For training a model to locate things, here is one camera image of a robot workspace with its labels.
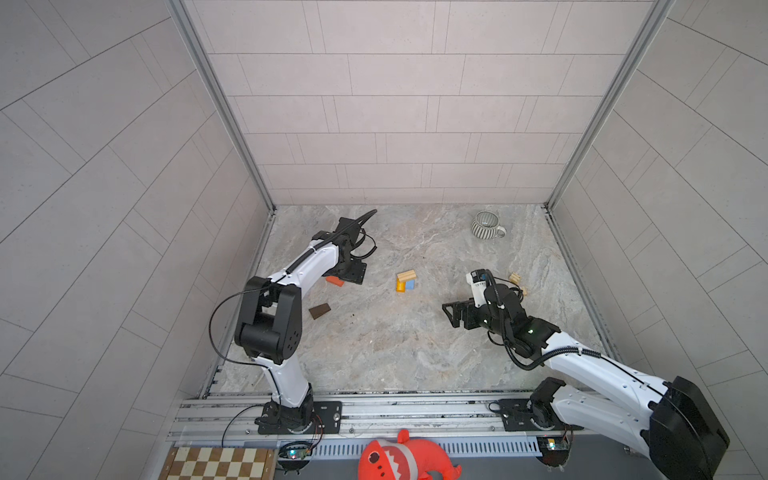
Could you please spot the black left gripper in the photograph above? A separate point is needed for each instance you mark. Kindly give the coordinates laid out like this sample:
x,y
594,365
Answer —
x,y
354,273

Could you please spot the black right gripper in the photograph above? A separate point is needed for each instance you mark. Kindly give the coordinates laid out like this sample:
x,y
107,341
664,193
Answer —
x,y
467,307

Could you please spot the red wooden block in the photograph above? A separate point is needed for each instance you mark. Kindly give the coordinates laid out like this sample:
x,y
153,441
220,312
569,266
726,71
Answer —
x,y
335,281

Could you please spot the natural wood grooved block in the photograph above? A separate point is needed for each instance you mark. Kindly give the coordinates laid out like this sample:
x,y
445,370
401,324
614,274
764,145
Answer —
x,y
407,276

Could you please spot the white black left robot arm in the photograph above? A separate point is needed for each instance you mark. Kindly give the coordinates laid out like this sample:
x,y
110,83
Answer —
x,y
270,320

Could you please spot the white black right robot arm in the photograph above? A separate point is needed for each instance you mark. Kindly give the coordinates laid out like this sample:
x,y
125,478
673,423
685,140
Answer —
x,y
669,422

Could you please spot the dark brown flat block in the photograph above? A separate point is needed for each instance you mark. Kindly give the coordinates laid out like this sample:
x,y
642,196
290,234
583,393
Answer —
x,y
319,310

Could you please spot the striped ceramic mug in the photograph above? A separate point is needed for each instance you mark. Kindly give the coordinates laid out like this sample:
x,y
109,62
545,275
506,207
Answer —
x,y
486,225

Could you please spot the right controller circuit board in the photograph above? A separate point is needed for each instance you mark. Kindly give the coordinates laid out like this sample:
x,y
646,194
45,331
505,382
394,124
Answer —
x,y
555,451

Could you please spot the controller circuit board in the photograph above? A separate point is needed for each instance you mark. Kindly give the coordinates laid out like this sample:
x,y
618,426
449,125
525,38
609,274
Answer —
x,y
294,456
555,451

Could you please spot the red shark plush toy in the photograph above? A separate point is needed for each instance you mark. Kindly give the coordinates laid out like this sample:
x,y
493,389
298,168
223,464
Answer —
x,y
405,458

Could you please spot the left controller circuit board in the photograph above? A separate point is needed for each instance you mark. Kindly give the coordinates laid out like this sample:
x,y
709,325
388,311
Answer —
x,y
294,456

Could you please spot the wooden chessboard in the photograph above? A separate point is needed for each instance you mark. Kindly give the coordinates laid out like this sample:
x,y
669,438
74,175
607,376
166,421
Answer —
x,y
217,463

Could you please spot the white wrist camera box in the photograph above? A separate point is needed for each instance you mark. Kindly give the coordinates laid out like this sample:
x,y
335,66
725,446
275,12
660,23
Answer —
x,y
480,280

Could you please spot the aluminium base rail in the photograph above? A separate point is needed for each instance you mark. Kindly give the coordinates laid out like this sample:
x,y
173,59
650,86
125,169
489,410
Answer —
x,y
460,422

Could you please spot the aluminium corner post left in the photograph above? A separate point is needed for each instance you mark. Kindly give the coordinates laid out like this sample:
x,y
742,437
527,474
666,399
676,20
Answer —
x,y
180,14

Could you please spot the aluminium corner post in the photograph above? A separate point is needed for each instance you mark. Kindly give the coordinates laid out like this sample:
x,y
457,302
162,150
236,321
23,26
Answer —
x,y
180,14
648,30

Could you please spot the aluminium corner post right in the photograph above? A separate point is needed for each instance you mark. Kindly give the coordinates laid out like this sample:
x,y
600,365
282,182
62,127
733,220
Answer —
x,y
648,30

